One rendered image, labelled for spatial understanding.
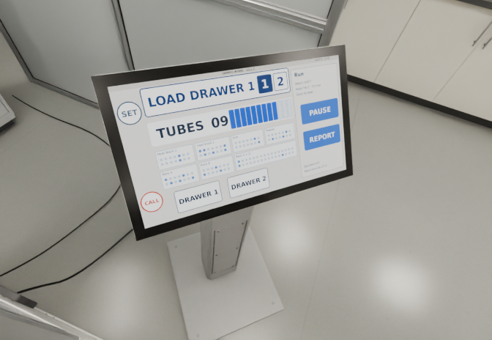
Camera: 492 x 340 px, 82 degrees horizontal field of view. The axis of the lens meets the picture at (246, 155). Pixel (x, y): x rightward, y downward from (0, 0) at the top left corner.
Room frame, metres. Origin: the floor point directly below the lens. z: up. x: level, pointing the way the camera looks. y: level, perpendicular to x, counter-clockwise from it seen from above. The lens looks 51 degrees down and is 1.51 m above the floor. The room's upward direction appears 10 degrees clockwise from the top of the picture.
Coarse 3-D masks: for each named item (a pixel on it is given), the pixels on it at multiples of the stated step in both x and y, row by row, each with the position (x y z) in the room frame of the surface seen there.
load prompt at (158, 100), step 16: (208, 80) 0.43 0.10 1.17; (224, 80) 0.45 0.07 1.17; (240, 80) 0.46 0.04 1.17; (256, 80) 0.48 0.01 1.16; (272, 80) 0.49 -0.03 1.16; (288, 80) 0.51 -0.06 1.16; (144, 96) 0.37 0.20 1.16; (160, 96) 0.38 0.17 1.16; (176, 96) 0.39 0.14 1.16; (192, 96) 0.40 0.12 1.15; (208, 96) 0.42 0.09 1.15; (224, 96) 0.43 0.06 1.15; (240, 96) 0.44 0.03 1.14; (256, 96) 0.46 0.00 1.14; (144, 112) 0.35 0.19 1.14; (160, 112) 0.36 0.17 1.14; (176, 112) 0.37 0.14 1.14
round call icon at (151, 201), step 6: (150, 192) 0.26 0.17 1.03; (156, 192) 0.26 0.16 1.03; (138, 198) 0.24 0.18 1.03; (144, 198) 0.25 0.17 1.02; (150, 198) 0.25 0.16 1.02; (156, 198) 0.25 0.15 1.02; (162, 198) 0.26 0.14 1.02; (144, 204) 0.24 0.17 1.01; (150, 204) 0.24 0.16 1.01; (156, 204) 0.24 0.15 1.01; (162, 204) 0.25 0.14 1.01; (144, 210) 0.23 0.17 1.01; (150, 210) 0.23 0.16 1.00; (156, 210) 0.24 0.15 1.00
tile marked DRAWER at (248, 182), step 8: (264, 168) 0.37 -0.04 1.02; (232, 176) 0.33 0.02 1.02; (240, 176) 0.34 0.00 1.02; (248, 176) 0.34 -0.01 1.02; (256, 176) 0.35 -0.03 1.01; (264, 176) 0.36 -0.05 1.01; (232, 184) 0.32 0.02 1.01; (240, 184) 0.33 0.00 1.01; (248, 184) 0.33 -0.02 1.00; (256, 184) 0.34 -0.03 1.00; (264, 184) 0.34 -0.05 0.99; (232, 192) 0.31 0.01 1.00; (240, 192) 0.31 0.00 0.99; (248, 192) 0.32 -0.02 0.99
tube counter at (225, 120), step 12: (228, 108) 0.42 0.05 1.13; (240, 108) 0.43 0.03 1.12; (252, 108) 0.44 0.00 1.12; (264, 108) 0.45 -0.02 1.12; (276, 108) 0.46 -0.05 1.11; (288, 108) 0.47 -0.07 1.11; (216, 120) 0.39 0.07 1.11; (228, 120) 0.40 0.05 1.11; (240, 120) 0.41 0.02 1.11; (252, 120) 0.42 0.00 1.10; (264, 120) 0.43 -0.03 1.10; (276, 120) 0.44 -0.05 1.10; (216, 132) 0.38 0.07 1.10
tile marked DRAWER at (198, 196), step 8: (208, 184) 0.30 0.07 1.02; (216, 184) 0.31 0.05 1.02; (176, 192) 0.27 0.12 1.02; (184, 192) 0.28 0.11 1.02; (192, 192) 0.28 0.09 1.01; (200, 192) 0.29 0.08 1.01; (208, 192) 0.29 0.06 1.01; (216, 192) 0.30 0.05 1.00; (176, 200) 0.26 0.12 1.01; (184, 200) 0.27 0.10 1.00; (192, 200) 0.27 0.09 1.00; (200, 200) 0.28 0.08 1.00; (208, 200) 0.28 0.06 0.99; (216, 200) 0.29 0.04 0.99; (176, 208) 0.25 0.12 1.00; (184, 208) 0.26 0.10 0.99; (192, 208) 0.26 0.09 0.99
